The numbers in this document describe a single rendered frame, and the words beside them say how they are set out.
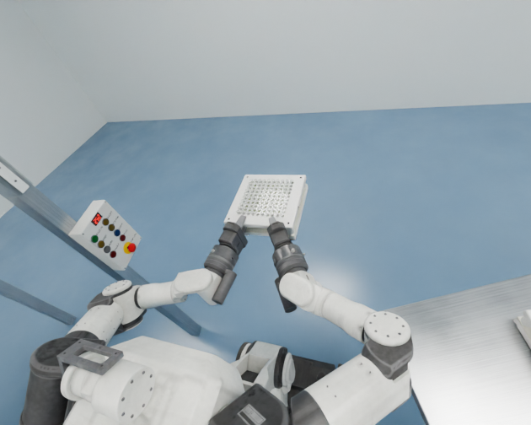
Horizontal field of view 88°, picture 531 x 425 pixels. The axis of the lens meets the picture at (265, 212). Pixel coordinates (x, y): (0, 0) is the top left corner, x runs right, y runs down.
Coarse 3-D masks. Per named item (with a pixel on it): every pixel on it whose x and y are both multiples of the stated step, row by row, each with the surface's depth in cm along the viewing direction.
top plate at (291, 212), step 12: (288, 180) 100; (300, 180) 99; (240, 192) 102; (276, 192) 98; (300, 192) 95; (252, 204) 97; (288, 204) 93; (228, 216) 95; (252, 216) 93; (264, 216) 92; (288, 216) 89; (264, 228) 90; (288, 228) 86
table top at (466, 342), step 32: (480, 288) 79; (512, 288) 77; (416, 320) 77; (448, 320) 76; (480, 320) 74; (512, 320) 72; (416, 352) 73; (448, 352) 71; (480, 352) 69; (512, 352) 68; (416, 384) 68; (448, 384) 67; (480, 384) 65; (512, 384) 64; (448, 416) 63; (480, 416) 62; (512, 416) 61
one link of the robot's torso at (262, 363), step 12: (252, 348) 105; (264, 348) 105; (276, 348) 105; (240, 360) 95; (252, 360) 100; (264, 360) 98; (276, 360) 101; (240, 372) 94; (252, 372) 98; (264, 372) 88; (276, 372) 99; (252, 384) 83; (264, 384) 83; (276, 384) 99
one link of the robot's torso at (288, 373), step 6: (246, 348) 108; (288, 354) 105; (288, 360) 103; (288, 366) 102; (282, 372) 100; (288, 372) 101; (294, 372) 110; (282, 378) 100; (288, 378) 101; (282, 384) 101; (288, 384) 106; (276, 390) 109; (282, 390) 111; (288, 390) 109; (276, 396) 110; (282, 396) 113; (288, 408) 119
